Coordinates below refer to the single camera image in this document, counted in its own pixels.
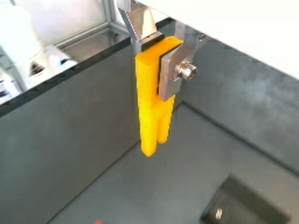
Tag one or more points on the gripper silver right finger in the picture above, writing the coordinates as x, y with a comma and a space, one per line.
177, 67

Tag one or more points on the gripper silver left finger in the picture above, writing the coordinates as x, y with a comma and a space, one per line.
141, 24

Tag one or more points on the yellow square-circle peg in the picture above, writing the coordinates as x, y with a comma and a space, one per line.
155, 111

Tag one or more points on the red peg board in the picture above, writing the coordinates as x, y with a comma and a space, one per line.
99, 222

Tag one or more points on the black curved part holder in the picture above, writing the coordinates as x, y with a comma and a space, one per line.
238, 205

